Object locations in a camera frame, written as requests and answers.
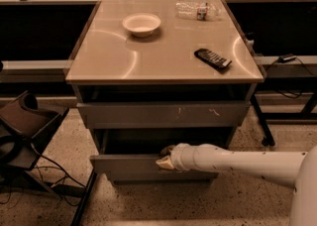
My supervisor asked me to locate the grey top drawer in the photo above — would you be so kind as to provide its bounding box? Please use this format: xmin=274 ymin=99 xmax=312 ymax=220
xmin=77 ymin=101 xmax=250 ymax=129

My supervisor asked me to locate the black power adapter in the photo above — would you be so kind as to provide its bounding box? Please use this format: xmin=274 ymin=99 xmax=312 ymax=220
xmin=277 ymin=54 xmax=296 ymax=63

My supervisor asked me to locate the white bowl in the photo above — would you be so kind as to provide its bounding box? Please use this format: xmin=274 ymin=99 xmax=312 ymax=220
xmin=122 ymin=13 xmax=160 ymax=38

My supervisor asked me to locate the black table leg with caster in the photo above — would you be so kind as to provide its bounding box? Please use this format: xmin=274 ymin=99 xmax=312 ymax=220
xmin=251 ymin=95 xmax=275 ymax=147

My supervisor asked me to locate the clear plastic water bottle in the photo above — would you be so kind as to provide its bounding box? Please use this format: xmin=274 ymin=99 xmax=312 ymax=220
xmin=175 ymin=1 xmax=221 ymax=21

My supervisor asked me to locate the black snack bar packet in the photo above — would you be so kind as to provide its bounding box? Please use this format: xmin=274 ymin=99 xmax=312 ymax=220
xmin=194 ymin=49 xmax=232 ymax=70

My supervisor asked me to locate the black floor cable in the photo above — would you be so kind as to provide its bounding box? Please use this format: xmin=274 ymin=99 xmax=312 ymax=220
xmin=0 ymin=142 xmax=87 ymax=208

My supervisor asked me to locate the grey drawer cabinet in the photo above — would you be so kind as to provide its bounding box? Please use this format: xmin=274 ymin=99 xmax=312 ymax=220
xmin=64 ymin=0 xmax=265 ymax=185

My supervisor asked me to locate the grey drawer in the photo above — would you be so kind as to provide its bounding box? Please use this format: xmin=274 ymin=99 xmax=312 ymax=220
xmin=90 ymin=127 xmax=233 ymax=184
xmin=77 ymin=101 xmax=250 ymax=129

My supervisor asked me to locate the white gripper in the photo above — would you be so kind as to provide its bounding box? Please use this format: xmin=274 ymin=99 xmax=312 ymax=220
xmin=156 ymin=144 xmax=196 ymax=171

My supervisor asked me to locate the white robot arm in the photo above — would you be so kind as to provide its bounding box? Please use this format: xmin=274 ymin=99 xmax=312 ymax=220
xmin=156 ymin=144 xmax=317 ymax=226

